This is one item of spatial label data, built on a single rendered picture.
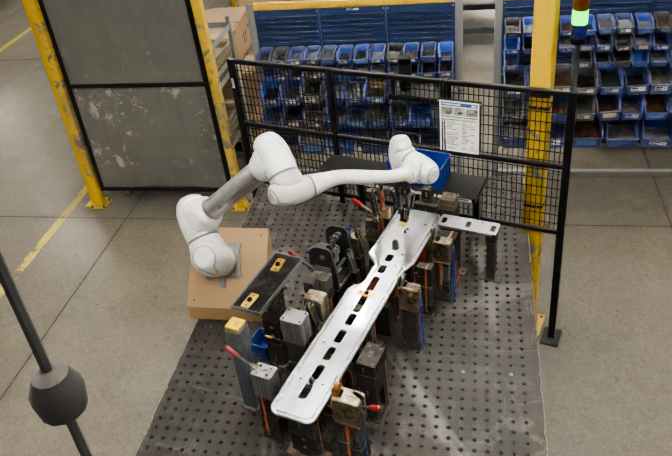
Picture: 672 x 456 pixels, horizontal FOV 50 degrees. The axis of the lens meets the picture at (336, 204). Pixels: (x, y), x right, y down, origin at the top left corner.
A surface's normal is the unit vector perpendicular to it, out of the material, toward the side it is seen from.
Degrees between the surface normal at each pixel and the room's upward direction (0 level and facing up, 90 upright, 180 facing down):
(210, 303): 49
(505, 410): 0
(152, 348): 0
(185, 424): 0
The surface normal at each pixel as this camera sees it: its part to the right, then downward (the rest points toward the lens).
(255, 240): -0.19, -0.12
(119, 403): -0.10, -0.83
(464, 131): -0.43, 0.54
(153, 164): -0.12, 0.63
